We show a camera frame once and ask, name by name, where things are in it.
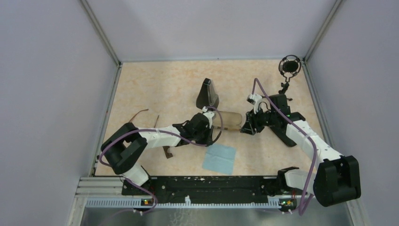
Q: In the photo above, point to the black microphone on tripod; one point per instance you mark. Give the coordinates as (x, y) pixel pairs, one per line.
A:
(289, 67)

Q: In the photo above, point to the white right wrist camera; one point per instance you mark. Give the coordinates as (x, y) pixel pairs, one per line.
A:
(255, 100)

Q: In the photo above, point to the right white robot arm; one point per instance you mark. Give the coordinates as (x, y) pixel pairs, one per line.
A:
(333, 178)

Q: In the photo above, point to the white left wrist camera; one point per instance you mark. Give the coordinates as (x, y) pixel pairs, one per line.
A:
(208, 112)

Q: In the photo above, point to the black textured glasses case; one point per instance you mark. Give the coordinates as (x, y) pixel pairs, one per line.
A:
(280, 132)

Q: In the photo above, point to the small brown case insert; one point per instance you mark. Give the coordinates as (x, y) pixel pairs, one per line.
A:
(167, 152)

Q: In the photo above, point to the blue cleaning cloth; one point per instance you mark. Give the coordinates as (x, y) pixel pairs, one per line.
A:
(220, 158)

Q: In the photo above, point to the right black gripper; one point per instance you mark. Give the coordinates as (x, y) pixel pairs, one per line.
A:
(251, 123)

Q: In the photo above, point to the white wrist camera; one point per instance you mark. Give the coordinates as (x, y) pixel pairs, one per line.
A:
(208, 112)
(255, 100)

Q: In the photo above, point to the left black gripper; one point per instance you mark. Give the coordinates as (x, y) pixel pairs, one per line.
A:
(208, 141)

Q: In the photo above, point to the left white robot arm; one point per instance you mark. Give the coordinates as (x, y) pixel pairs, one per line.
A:
(123, 149)

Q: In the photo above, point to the dark triangular glasses case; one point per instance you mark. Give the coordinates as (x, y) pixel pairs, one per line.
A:
(207, 95)

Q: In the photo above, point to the plaid glasses case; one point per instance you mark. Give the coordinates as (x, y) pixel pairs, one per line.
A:
(231, 120)

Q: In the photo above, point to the grey slotted cable duct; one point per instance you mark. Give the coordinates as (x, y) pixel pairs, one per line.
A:
(136, 203)

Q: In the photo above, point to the brown frame sunglasses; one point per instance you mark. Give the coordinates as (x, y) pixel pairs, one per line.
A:
(145, 119)

